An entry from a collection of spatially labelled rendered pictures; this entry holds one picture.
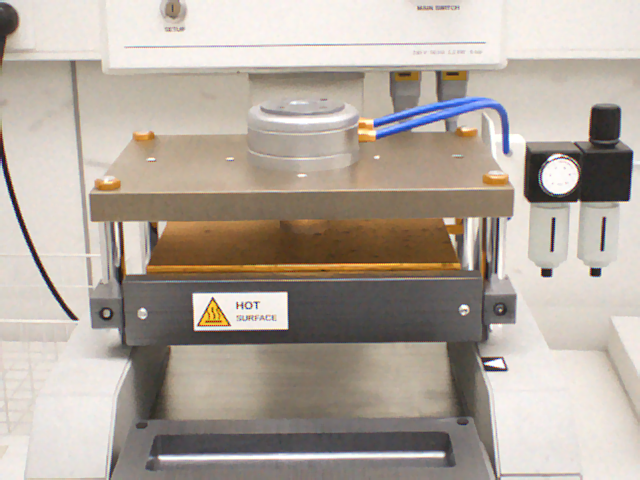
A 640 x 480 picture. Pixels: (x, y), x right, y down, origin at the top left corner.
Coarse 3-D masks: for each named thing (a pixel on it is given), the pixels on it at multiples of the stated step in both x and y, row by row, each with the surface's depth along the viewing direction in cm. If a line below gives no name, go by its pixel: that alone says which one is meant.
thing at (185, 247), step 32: (192, 224) 81; (224, 224) 81; (256, 224) 81; (288, 224) 78; (320, 224) 78; (352, 224) 80; (384, 224) 80; (416, 224) 80; (448, 224) 83; (160, 256) 74; (192, 256) 73; (224, 256) 73; (256, 256) 73; (288, 256) 73; (320, 256) 73; (352, 256) 73; (384, 256) 73; (416, 256) 73; (448, 256) 73
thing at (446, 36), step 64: (128, 0) 87; (192, 0) 87; (256, 0) 87; (320, 0) 87; (384, 0) 87; (448, 0) 87; (128, 64) 89; (192, 64) 89; (256, 64) 89; (320, 64) 89; (384, 64) 89; (448, 64) 89; (448, 128) 96
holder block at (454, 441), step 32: (128, 448) 61; (160, 448) 63; (192, 448) 63; (224, 448) 63; (256, 448) 63; (288, 448) 63; (320, 448) 63; (352, 448) 63; (384, 448) 63; (416, 448) 63; (448, 448) 63; (480, 448) 61
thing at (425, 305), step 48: (96, 288) 72; (144, 288) 70; (192, 288) 70; (240, 288) 70; (288, 288) 70; (336, 288) 70; (384, 288) 70; (432, 288) 70; (480, 288) 70; (144, 336) 71; (192, 336) 71; (240, 336) 71; (288, 336) 71; (336, 336) 71; (384, 336) 71; (432, 336) 71; (480, 336) 71
